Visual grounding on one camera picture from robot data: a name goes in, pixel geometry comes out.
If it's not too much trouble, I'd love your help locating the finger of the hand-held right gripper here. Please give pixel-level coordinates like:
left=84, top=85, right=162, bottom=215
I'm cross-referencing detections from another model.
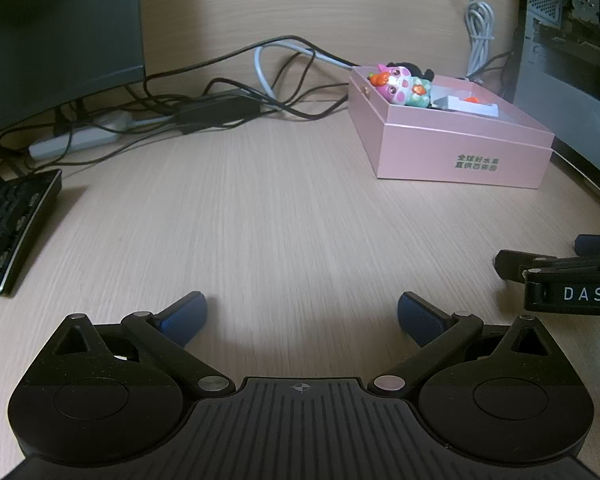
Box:
left=574, top=233, right=600, bottom=257
left=494, top=249, right=581, bottom=283

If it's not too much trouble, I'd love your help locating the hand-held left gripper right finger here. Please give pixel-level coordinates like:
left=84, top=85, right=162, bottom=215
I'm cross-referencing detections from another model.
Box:
left=372, top=291, right=562, bottom=394

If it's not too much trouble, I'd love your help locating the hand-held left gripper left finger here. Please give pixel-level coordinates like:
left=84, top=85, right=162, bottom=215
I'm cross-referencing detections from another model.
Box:
left=40, top=290, right=233, bottom=394

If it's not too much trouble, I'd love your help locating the pink cardboard box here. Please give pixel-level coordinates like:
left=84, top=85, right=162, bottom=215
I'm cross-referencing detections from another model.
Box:
left=349, top=62, right=556, bottom=190

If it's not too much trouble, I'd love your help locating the white packet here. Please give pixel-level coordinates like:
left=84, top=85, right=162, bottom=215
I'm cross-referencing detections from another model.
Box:
left=431, top=94, right=502, bottom=117

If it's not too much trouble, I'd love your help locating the pink pig toy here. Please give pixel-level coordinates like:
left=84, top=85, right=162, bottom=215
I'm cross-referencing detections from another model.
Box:
left=369, top=62, right=434, bottom=109

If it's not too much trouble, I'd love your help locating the black plush cat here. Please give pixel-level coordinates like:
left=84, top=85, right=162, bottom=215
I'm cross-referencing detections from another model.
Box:
left=389, top=59, right=437, bottom=83

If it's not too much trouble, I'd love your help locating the wooden desktop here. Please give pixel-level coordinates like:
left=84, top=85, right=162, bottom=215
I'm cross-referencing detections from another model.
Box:
left=0, top=0, right=600, bottom=461

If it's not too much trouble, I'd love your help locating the black computer case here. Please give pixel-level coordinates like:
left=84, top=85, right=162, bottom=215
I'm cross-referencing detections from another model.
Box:
left=501, top=0, right=600, bottom=235

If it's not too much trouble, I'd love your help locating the black keyboard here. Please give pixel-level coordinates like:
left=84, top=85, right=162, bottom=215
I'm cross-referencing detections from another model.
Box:
left=0, top=169, right=63, bottom=295

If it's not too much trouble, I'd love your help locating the white power strip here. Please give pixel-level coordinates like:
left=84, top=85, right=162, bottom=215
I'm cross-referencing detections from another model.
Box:
left=28, top=111, right=135, bottom=162

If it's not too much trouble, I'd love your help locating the black power adapter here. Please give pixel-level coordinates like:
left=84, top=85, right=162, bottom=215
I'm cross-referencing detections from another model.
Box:
left=172, top=90, right=262, bottom=134

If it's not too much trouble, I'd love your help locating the dark computer monitor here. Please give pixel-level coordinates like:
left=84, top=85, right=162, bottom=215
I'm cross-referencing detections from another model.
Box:
left=0, top=0, right=147, bottom=142

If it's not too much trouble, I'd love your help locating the tangle of black cables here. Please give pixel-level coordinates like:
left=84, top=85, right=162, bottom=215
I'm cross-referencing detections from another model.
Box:
left=0, top=76, right=352, bottom=173

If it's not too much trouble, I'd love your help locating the white coiled cable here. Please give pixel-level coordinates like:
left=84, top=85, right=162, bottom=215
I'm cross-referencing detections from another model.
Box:
left=463, top=0, right=499, bottom=82

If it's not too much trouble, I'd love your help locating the grey looped cable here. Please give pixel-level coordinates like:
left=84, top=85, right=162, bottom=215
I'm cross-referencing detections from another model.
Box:
left=253, top=42, right=357, bottom=111

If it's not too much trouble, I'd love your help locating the long black cable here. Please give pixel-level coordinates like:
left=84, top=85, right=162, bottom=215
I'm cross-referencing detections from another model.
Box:
left=144, top=35, right=362, bottom=92

